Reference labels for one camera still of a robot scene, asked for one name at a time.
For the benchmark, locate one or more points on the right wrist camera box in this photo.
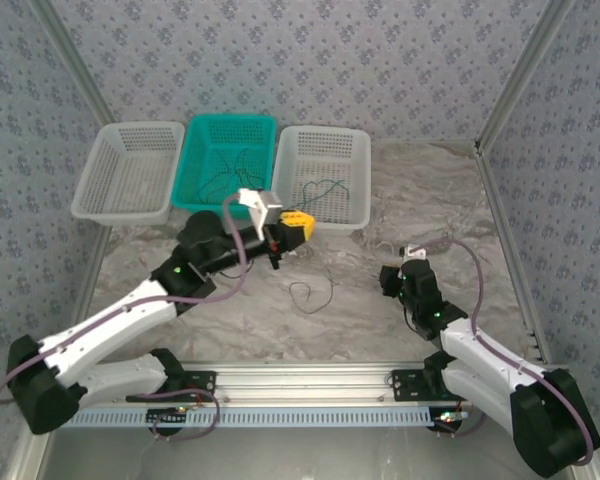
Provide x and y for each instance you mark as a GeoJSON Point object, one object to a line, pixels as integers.
{"type": "Point", "coordinates": [414, 254]}

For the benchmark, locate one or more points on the aluminium frame post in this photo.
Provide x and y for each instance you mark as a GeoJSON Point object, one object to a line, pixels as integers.
{"type": "Point", "coordinates": [75, 65]}
{"type": "Point", "coordinates": [525, 70]}

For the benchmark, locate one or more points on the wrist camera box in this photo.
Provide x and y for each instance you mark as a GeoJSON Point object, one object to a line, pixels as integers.
{"type": "Point", "coordinates": [414, 254]}
{"type": "Point", "coordinates": [262, 205]}

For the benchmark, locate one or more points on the teal perforated plastic basket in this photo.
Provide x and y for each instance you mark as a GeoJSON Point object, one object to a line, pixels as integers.
{"type": "Point", "coordinates": [210, 150]}

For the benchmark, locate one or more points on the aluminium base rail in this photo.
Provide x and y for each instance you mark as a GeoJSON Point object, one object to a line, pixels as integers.
{"type": "Point", "coordinates": [300, 385]}

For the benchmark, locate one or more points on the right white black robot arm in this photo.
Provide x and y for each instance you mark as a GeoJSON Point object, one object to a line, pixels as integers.
{"type": "Point", "coordinates": [475, 345]}

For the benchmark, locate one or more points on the small black controller board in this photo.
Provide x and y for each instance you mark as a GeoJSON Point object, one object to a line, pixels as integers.
{"type": "Point", "coordinates": [447, 419]}
{"type": "Point", "coordinates": [167, 417]}

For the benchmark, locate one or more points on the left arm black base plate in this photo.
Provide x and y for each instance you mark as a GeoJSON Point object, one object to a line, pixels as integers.
{"type": "Point", "coordinates": [200, 385]}

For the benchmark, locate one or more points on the white perforated plastic basket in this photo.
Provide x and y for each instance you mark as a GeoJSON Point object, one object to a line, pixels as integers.
{"type": "Point", "coordinates": [320, 150]}
{"type": "Point", "coordinates": [130, 170]}

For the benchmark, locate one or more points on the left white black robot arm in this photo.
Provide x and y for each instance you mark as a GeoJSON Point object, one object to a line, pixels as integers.
{"type": "Point", "coordinates": [110, 320]}

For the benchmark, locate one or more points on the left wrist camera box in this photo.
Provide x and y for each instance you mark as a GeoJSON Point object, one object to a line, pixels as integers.
{"type": "Point", "coordinates": [262, 205]}

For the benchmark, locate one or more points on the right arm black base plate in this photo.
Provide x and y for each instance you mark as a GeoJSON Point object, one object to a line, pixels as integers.
{"type": "Point", "coordinates": [407, 385]}

